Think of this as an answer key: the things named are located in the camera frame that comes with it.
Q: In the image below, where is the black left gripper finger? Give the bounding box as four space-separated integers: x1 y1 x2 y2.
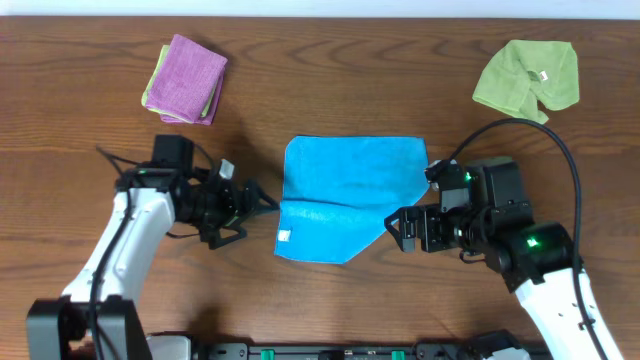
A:
242 179 279 215
207 226 247 250

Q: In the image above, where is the blue microfiber cloth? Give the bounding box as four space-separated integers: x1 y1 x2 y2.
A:
274 136 429 264

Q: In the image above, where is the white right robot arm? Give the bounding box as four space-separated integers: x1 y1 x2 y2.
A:
384 157 622 359

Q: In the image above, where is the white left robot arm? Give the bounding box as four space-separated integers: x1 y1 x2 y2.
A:
26 165 279 359

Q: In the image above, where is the folded purple cloth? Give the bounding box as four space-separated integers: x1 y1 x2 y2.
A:
141 34 228 125

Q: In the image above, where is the folded light green cloth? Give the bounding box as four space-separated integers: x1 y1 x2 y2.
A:
140 44 217 125

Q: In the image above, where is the crumpled green cloth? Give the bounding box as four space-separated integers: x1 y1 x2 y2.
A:
472 40 580 124

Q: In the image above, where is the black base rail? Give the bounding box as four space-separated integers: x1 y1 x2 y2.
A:
144 332 551 360

